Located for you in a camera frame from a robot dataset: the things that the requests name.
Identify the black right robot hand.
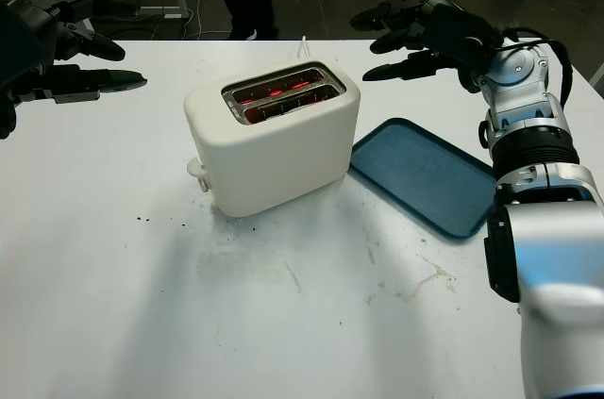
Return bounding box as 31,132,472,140
349,0,505,82

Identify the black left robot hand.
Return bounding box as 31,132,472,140
0,0,148,106

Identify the white two-slot toaster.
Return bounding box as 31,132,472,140
183,60,362,219

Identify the blue rectangular tray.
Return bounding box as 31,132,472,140
349,117,499,241

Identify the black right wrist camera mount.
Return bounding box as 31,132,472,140
457,68,480,94

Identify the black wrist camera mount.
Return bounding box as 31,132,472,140
457,68,480,94
0,99,20,140

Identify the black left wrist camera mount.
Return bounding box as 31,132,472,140
0,99,20,140

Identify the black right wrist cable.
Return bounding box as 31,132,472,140
499,25,575,110

